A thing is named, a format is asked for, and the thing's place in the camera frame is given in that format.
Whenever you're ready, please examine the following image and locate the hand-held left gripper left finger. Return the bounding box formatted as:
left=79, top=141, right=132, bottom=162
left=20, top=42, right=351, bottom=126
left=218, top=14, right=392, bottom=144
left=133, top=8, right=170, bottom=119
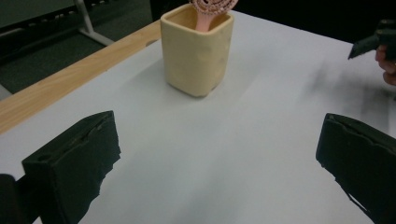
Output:
left=21, top=110, right=121, bottom=224

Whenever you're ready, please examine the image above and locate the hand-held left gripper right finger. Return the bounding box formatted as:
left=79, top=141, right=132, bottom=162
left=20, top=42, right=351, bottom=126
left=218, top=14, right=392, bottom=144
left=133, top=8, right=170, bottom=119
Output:
left=316, top=112, right=396, bottom=224

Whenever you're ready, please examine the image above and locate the pink hairbrush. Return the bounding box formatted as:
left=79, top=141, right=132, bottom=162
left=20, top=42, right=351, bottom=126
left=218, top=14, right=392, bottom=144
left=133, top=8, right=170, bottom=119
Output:
left=190, top=0, right=239, bottom=33

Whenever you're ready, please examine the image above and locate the beige square cup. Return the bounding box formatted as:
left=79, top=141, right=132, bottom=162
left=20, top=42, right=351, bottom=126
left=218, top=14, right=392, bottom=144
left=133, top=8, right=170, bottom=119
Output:
left=160, top=3, right=235, bottom=98

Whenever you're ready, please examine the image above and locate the white table mat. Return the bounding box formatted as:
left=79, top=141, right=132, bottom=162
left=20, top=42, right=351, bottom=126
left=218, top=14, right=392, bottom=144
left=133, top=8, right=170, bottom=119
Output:
left=0, top=10, right=396, bottom=224

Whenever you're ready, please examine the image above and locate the white metal stand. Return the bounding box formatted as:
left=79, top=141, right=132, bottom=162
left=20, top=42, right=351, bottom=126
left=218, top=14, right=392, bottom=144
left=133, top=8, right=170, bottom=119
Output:
left=0, top=0, right=115, bottom=47

